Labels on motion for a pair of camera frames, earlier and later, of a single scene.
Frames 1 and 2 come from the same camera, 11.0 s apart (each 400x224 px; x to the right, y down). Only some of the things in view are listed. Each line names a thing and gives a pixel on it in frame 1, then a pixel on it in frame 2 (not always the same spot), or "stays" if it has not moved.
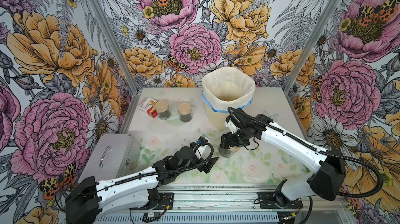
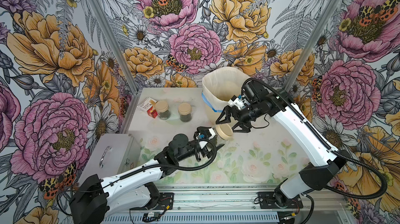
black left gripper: (200, 167) -> (205, 152)
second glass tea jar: (184, 110) stays
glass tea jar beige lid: (162, 108) stays
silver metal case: (114, 154) stays
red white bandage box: (148, 104) stays
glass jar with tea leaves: (227, 152) -> (216, 138)
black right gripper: (225, 137) -> (227, 110)
